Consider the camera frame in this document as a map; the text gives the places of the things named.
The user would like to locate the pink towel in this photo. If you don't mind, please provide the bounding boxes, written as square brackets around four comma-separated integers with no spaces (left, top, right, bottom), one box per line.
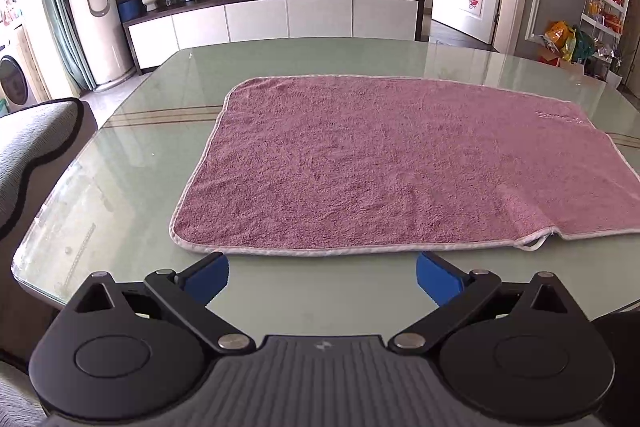
[169,74,640,258]

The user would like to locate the blue pot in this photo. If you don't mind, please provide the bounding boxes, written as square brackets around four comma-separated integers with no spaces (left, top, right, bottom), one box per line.
[117,0,143,22]

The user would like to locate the green curtain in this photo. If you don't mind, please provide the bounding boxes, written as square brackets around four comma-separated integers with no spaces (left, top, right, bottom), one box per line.
[30,0,97,95]

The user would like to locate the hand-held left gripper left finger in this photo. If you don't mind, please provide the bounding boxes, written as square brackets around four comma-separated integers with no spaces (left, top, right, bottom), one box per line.
[65,252,256,354]

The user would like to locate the white television cabinet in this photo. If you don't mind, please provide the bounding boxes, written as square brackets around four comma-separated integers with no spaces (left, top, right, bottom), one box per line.
[121,0,426,75]

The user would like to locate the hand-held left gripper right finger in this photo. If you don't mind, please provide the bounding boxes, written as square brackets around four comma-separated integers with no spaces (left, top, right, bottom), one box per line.
[387,251,581,354]

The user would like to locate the white snack shelf rack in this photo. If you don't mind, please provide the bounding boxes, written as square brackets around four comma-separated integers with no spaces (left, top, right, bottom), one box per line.
[582,0,628,82]

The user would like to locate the white washing machine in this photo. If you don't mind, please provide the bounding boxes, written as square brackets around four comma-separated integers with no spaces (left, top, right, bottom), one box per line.
[0,42,38,112]

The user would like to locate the yellow and green bags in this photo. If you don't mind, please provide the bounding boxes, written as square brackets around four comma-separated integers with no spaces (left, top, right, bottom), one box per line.
[537,21,596,65]

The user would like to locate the grey upholstered chair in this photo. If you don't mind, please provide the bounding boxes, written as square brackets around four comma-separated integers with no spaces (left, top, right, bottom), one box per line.
[0,97,99,248]

